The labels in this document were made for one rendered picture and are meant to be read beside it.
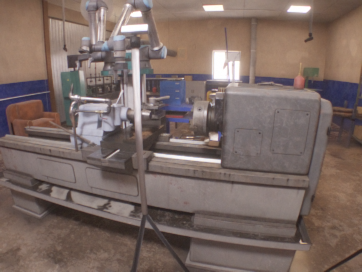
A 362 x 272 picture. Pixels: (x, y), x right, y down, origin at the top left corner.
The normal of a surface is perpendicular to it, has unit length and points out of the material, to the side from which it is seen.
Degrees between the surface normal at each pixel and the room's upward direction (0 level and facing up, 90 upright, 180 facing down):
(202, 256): 90
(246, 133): 90
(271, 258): 90
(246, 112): 90
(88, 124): 66
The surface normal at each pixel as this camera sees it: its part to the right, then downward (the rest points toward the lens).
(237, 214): -0.26, 0.29
